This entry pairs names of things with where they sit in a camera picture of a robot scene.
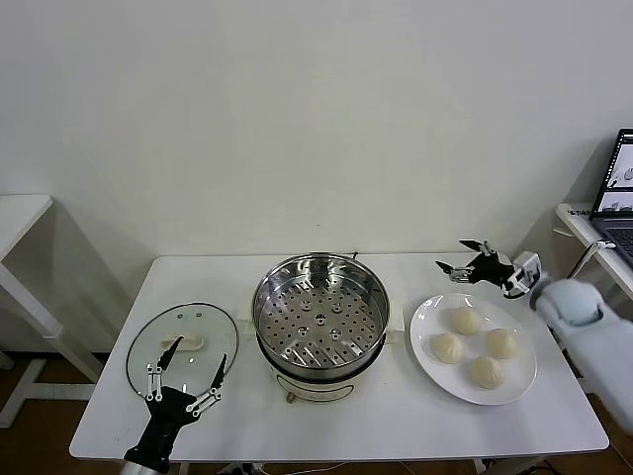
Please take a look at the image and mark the white steamed baozi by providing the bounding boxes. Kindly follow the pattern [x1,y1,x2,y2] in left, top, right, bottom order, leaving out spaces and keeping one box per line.
[448,307,484,336]
[428,332,466,365]
[483,328,521,360]
[469,355,508,390]

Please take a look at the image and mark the grey open laptop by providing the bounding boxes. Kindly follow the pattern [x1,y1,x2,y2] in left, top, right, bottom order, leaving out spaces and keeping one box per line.
[588,128,633,273]

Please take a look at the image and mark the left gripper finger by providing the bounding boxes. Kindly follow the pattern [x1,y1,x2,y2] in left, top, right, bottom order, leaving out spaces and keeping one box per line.
[185,352,228,417]
[144,336,185,402]

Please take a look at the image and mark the white round plate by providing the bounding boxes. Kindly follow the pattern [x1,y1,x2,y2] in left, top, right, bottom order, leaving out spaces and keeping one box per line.
[408,292,538,407]

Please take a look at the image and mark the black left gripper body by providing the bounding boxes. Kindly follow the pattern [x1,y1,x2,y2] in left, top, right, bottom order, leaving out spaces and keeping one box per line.
[123,385,200,469]

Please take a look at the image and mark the white empty side table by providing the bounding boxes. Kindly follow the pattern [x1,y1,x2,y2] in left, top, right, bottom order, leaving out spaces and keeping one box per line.
[0,193,105,429]

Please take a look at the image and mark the black floor cables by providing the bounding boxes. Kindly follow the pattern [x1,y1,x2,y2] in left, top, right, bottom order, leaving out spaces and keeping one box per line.
[513,459,560,475]

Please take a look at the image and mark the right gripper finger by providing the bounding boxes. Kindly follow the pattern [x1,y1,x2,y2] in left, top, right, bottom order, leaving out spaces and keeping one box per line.
[458,239,498,258]
[435,260,472,283]

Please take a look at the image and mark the steel steamer pot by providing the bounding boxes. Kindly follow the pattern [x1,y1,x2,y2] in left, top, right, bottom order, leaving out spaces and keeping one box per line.
[236,291,407,405]

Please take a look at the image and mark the perforated steel steamer basket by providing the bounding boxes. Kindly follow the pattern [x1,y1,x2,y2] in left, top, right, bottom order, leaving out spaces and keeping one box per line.
[251,251,391,375]

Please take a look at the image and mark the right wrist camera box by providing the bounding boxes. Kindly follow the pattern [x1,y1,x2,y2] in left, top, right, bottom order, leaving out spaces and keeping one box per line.
[502,250,544,300]

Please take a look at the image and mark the white laptop desk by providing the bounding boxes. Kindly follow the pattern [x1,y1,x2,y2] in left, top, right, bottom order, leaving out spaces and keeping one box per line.
[553,202,633,318]

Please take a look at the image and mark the white laptop cable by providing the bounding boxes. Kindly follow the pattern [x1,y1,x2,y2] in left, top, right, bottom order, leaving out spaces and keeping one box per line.
[567,239,615,281]

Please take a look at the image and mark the glass lid cream handle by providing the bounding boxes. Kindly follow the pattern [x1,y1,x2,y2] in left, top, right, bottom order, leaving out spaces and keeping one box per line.
[126,301,240,400]

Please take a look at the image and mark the white floor cable bundle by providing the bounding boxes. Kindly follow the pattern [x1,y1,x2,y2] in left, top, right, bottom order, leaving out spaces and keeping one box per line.
[217,460,264,475]

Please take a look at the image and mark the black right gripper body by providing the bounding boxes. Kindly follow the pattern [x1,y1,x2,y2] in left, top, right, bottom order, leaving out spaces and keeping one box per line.
[467,252,513,288]

